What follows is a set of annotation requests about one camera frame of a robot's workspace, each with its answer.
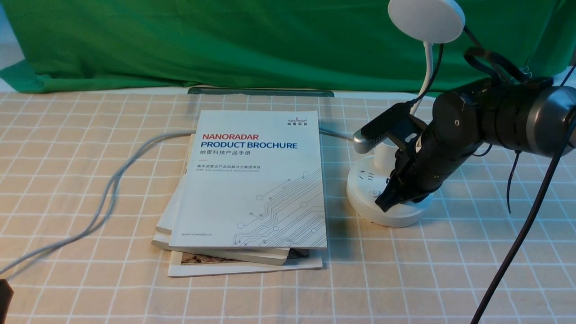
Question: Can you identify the dark object bottom left corner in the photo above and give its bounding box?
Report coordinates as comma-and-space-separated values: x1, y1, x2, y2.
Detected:
0, 279, 14, 324

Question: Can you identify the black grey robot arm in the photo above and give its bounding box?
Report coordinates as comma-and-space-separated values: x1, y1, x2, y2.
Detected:
362, 78, 575, 212

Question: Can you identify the green backdrop cloth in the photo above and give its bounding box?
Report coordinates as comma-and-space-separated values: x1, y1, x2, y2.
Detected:
0, 0, 576, 97

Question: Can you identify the thick book under brochure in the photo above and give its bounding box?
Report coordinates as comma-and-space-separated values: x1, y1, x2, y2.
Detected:
152, 134, 312, 266

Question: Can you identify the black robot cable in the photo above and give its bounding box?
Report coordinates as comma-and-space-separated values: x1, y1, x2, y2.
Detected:
407, 25, 576, 324

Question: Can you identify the beige checkered tablecloth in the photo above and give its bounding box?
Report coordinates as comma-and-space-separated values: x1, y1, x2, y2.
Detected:
0, 93, 549, 324

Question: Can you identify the grey lamp power cable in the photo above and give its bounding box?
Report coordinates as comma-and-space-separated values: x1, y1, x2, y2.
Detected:
0, 128, 354, 275

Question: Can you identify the white Nanoradar product brochure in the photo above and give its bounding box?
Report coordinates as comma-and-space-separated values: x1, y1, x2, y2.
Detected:
169, 110, 328, 249

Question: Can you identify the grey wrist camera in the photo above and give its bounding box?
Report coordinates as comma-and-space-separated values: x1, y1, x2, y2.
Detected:
352, 102, 428, 154

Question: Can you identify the metal binder clip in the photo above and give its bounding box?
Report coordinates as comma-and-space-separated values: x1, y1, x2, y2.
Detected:
519, 66, 533, 83

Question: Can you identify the white desk lamp with socket base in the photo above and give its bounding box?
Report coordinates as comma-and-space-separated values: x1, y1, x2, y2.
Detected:
347, 0, 466, 228

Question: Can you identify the bottom white magazine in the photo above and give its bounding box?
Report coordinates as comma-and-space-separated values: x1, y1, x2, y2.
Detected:
167, 252, 323, 278

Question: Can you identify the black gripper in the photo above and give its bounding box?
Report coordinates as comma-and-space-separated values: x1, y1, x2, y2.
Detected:
375, 119, 481, 212

